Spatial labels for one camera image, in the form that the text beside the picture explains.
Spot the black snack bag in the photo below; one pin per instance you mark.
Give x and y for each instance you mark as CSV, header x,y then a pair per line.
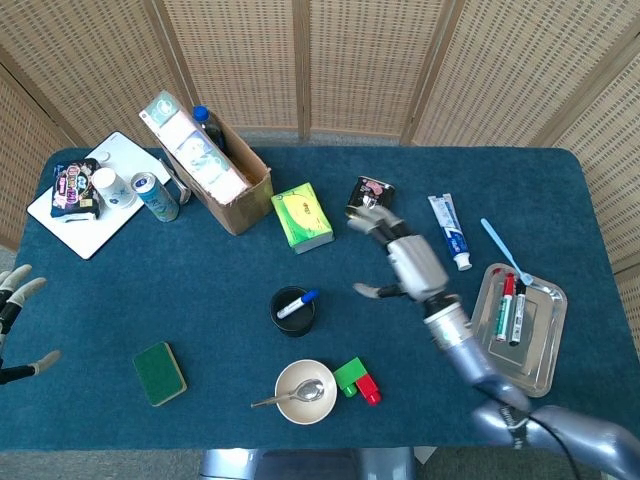
x,y
74,190

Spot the white blue toothpaste tube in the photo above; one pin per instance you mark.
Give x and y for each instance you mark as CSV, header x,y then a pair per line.
x,y
449,225

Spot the black luncheon meat can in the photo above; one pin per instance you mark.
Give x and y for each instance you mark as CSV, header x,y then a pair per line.
x,y
372,192

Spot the metal spoon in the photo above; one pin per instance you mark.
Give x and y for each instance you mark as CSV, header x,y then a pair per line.
x,y
310,390

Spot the brown cardboard box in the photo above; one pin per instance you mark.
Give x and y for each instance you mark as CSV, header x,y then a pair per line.
x,y
245,210

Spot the black cup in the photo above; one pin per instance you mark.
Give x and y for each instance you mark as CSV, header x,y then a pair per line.
x,y
295,327

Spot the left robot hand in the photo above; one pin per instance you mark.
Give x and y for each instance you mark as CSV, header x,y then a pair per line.
x,y
15,295

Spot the red toy block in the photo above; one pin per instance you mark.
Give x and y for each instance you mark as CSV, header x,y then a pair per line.
x,y
368,387

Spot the light blue beverage can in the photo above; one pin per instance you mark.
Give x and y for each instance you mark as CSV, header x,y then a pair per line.
x,y
157,200

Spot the white paper cup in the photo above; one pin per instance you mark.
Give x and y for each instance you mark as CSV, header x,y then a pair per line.
x,y
112,187

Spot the green tissue pack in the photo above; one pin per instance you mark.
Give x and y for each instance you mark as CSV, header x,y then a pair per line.
x,y
302,217

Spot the blue table cloth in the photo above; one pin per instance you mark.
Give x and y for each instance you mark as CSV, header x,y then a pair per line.
x,y
200,290

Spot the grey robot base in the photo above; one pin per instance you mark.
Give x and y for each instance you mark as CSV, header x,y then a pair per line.
x,y
310,465

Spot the light blue toothbrush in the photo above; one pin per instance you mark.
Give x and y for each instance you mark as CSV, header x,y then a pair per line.
x,y
500,245

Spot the blue-capped cola bottle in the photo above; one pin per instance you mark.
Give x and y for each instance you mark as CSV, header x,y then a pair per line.
x,y
210,125

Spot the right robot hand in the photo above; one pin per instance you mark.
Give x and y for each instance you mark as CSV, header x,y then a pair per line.
x,y
417,265

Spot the wicker folding screen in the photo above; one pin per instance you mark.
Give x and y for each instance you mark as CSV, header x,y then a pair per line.
x,y
350,65

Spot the white board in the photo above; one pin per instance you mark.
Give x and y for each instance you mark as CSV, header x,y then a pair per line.
x,y
95,235

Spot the beige bowl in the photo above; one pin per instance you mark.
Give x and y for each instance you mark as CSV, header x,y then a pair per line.
x,y
292,407

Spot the red marker pen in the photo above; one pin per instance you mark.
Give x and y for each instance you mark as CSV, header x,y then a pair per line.
x,y
504,310

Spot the green toy block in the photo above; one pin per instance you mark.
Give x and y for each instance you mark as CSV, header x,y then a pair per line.
x,y
349,374

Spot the black marker pen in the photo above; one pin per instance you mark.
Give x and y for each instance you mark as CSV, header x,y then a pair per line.
x,y
517,320

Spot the blue marker pen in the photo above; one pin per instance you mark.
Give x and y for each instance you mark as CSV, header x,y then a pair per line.
x,y
297,304

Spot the green scouring sponge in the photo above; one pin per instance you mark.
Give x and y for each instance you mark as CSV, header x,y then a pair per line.
x,y
159,375

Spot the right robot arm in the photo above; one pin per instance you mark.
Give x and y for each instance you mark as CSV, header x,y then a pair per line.
x,y
470,360

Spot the stainless steel tray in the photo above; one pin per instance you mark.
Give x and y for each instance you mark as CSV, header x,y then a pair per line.
x,y
540,340

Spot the pastel tissue multipack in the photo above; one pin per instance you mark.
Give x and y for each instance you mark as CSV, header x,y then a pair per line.
x,y
195,147

